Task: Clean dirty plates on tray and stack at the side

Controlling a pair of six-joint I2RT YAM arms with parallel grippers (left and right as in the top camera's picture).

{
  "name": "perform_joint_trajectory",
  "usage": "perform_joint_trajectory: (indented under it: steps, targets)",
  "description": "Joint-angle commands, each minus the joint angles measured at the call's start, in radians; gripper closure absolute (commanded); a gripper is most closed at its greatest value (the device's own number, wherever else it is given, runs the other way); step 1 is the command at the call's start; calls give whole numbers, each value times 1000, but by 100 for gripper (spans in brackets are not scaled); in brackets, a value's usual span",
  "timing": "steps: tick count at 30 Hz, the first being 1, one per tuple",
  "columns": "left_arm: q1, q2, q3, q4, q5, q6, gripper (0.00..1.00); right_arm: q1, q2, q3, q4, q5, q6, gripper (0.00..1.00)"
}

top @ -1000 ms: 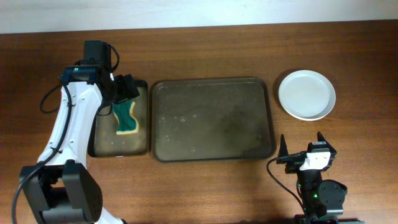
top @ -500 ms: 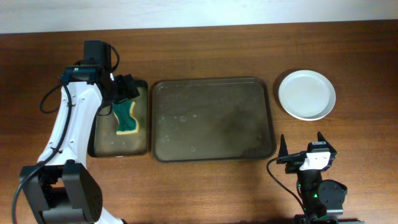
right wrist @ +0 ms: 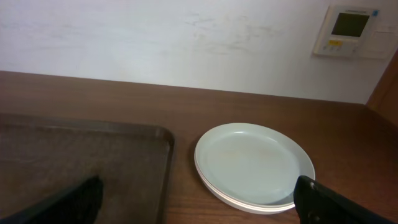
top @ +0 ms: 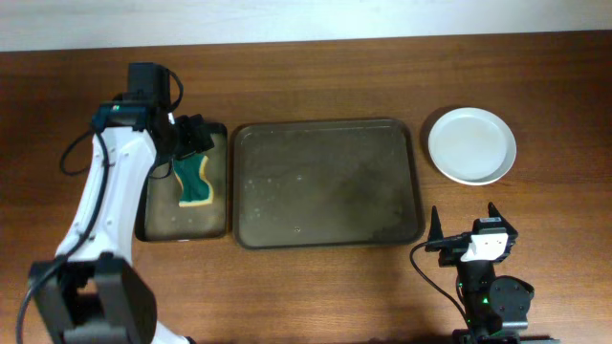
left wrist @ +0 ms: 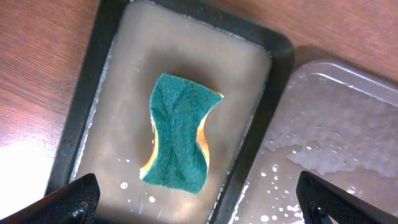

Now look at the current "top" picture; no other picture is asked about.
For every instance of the large brown serving tray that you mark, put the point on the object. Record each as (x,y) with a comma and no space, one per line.
(327,183)

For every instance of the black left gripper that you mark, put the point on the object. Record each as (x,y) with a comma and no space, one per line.
(198,135)

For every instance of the small black water tray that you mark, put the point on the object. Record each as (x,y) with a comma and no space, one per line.
(160,218)

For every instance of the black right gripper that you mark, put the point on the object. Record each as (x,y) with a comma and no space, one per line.
(452,249)

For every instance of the yellow green sponge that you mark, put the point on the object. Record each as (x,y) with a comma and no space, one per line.
(196,190)

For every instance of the pale green plate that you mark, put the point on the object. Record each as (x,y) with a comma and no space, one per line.
(472,146)

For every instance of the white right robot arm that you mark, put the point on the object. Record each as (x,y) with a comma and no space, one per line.
(495,306)

